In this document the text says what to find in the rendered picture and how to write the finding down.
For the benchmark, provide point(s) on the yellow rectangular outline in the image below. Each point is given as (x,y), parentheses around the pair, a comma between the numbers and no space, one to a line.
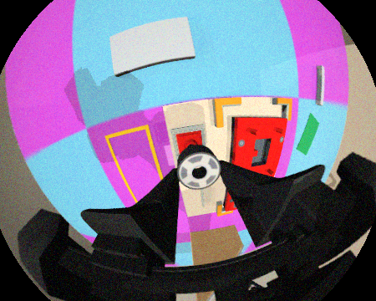
(133,130)

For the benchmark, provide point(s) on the green flat rectangular strip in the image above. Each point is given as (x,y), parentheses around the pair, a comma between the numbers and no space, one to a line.
(308,135)

